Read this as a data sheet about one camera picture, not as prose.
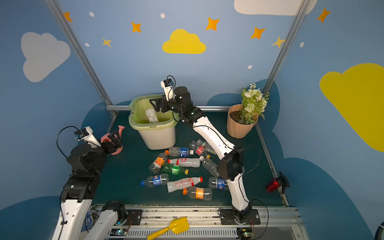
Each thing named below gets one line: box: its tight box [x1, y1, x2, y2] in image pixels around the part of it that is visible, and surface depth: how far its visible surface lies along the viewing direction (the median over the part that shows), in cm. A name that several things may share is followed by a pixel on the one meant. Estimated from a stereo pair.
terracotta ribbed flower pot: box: [227, 104, 259, 139], surface depth 100 cm
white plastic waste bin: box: [128, 94, 180, 150], surface depth 88 cm
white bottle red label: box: [167, 158, 201, 168], surface depth 92 cm
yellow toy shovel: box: [146, 216, 190, 240], surface depth 73 cm
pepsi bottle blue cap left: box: [140, 173, 170, 188], surface depth 84 cm
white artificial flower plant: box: [239, 82, 270, 125], surface depth 93 cm
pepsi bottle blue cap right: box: [208, 177, 229, 190], surface depth 84 cm
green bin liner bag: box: [128, 93, 180, 131], surface depth 80 cm
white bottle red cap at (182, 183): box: [167, 176, 204, 193], surface depth 84 cm
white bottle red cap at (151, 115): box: [145, 108, 159, 123], surface depth 88 cm
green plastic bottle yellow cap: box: [161, 163, 189, 176], surface depth 88 cm
